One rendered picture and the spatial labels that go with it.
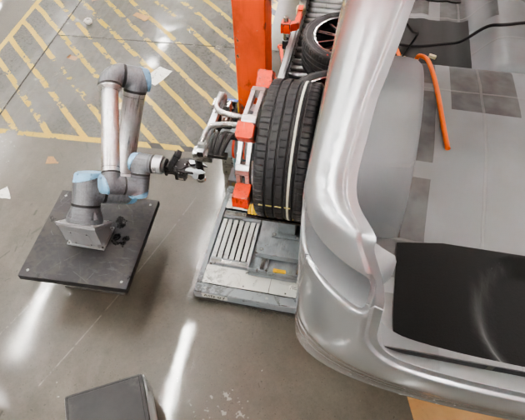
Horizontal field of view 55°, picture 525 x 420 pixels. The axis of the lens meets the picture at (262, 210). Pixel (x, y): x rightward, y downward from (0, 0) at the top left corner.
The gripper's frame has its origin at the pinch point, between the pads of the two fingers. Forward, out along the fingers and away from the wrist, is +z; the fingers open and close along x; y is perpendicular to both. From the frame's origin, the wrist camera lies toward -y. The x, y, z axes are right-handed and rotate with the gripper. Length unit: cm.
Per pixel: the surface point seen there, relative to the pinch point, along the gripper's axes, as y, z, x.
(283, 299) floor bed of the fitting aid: 75, 43, 21
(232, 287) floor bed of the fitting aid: 82, 12, 16
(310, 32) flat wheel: 32, 27, -172
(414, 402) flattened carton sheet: 82, 116, 61
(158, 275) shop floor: 83, -33, 15
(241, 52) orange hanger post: -25, 6, -58
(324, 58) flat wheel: 33, 41, -144
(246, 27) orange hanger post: -40, 9, -58
